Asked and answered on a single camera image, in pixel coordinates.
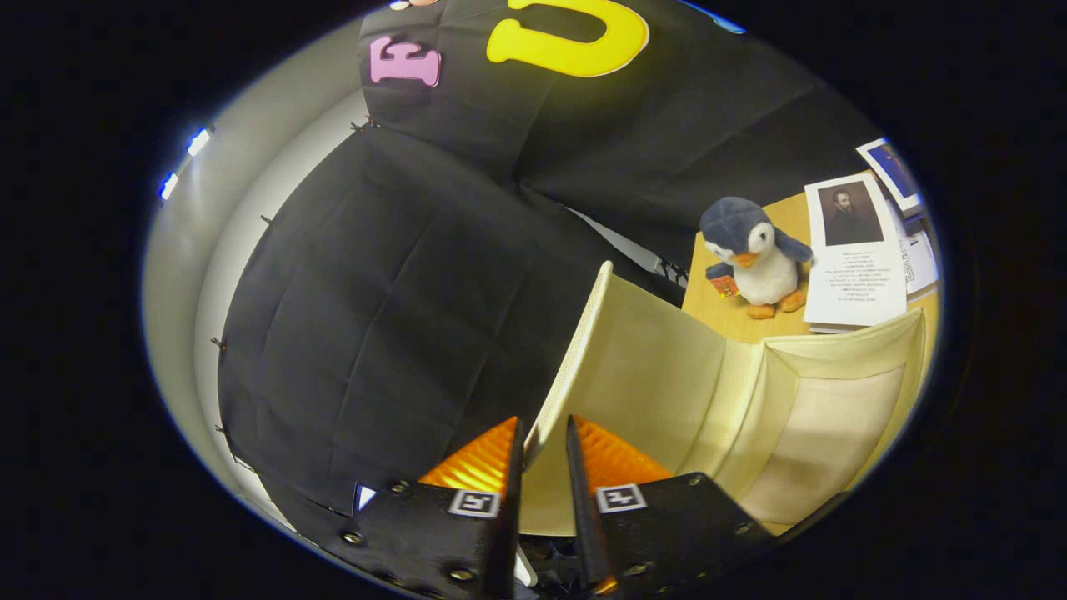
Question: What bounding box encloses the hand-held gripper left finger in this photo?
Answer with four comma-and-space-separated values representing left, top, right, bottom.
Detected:
321, 417, 526, 600

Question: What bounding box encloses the plain white text book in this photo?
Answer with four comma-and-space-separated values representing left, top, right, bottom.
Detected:
900, 212, 941, 297

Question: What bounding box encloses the blue penguin plush toy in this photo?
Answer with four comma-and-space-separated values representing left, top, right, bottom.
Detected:
699, 196, 814, 320

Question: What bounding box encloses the book with dark blue cover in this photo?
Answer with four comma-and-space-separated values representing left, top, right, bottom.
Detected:
856, 136, 924, 216

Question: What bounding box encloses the black backdrop cloth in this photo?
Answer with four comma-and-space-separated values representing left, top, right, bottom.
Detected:
217, 0, 884, 534

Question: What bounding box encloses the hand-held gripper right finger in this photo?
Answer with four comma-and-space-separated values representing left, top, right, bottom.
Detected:
565, 415, 780, 600

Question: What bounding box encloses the beige fabric storage box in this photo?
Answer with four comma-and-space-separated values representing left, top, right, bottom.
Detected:
517, 261, 928, 538

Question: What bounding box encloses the white book with portrait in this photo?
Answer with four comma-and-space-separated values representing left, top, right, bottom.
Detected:
803, 171, 909, 334

